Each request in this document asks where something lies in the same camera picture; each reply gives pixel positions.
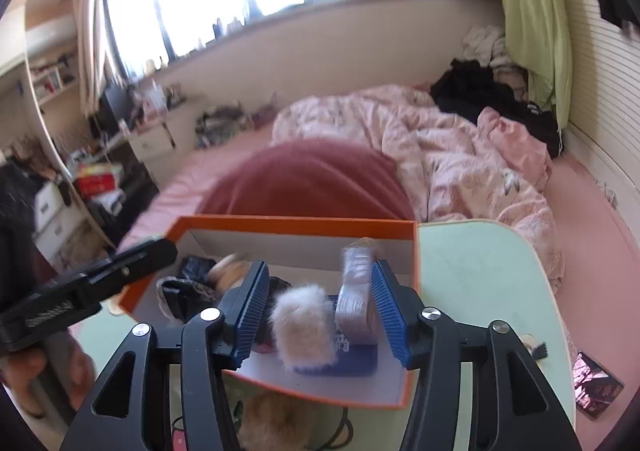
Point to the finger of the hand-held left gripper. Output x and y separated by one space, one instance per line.
140 263

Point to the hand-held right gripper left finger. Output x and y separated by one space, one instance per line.
250 316

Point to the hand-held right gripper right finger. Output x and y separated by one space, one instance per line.
387 316

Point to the grey tape roll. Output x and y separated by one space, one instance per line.
355 301

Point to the black rectangular pouch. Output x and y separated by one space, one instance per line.
280 285

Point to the white fur pompom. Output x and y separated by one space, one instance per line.
302 326

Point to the black patterned cloth bag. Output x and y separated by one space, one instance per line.
185 293

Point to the orange cardboard box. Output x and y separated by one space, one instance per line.
300 231

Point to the tan fur pompom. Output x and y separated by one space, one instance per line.
285 423

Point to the person's left hand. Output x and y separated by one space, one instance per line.
82 371

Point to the red box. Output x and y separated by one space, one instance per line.
97 181

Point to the white drawer unit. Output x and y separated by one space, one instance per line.
57 218

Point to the white nightstand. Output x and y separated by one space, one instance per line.
150 143

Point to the small black clip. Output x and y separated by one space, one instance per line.
537 350

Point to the black monitor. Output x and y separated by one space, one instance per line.
115 106

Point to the patterned cloth pile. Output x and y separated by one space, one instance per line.
225 123

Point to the pink floral quilt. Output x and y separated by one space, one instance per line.
440 151

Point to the small dark purple packet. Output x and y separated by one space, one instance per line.
597 383

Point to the beige curtain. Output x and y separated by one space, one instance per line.
95 46

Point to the pink bed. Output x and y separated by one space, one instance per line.
590 216

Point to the black clothes pile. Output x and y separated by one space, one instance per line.
475 86

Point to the white clothes pile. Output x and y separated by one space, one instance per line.
487 46

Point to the green curtain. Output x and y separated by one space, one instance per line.
535 21

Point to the wall bookshelf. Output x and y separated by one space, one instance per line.
50 78

